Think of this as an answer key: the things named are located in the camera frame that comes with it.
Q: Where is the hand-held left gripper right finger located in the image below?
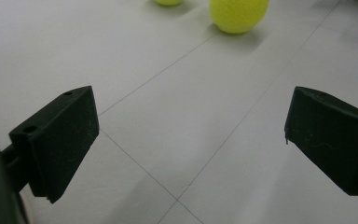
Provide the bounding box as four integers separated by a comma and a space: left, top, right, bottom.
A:
283, 86, 358, 197

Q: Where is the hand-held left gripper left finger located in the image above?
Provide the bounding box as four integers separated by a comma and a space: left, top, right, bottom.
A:
1, 86, 101, 204

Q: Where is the yellow tennis ball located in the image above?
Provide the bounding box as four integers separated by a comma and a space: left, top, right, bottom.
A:
209, 0, 270, 35
153, 0, 184, 7

